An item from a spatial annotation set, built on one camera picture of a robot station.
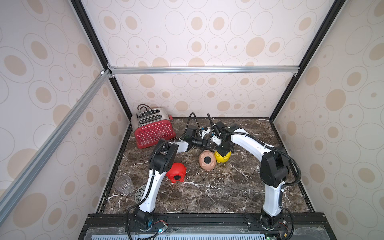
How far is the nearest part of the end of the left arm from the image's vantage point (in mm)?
894

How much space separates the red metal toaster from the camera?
0.94 metres

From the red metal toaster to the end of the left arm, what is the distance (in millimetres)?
160
